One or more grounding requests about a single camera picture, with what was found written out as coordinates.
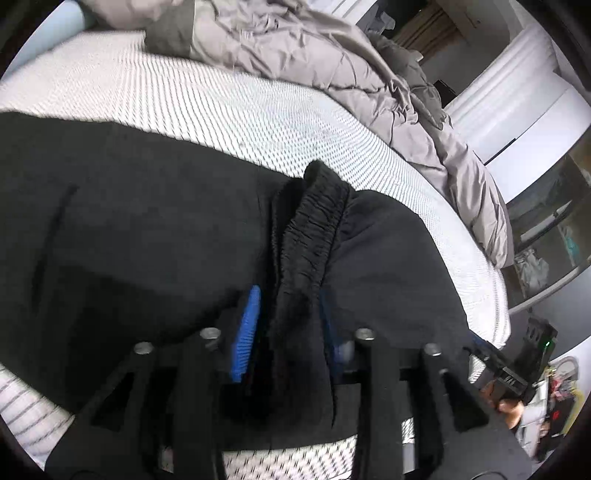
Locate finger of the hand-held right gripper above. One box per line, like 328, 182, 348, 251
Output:
468, 333, 500, 367

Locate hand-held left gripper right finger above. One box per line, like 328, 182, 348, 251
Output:
318, 295, 534, 480

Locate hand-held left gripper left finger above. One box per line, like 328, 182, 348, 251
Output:
44, 285, 264, 480

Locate black pants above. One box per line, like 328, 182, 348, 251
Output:
0, 111, 476, 450

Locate person's right hand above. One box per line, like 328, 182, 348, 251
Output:
480, 383, 526, 430

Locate colourful clutter heap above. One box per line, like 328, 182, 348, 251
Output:
531, 357, 585, 462

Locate glass shelf cabinet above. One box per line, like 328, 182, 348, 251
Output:
501, 152, 591, 315

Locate white wardrobe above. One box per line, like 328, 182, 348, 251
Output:
482, 88, 589, 204

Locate white patterned bed mattress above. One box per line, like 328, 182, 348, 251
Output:
0, 30, 511, 480

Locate grey duvet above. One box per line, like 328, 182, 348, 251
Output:
92, 0, 515, 268

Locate olive curtain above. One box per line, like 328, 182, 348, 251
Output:
397, 0, 455, 49

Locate light blue pillow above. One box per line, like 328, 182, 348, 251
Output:
9, 0, 100, 75

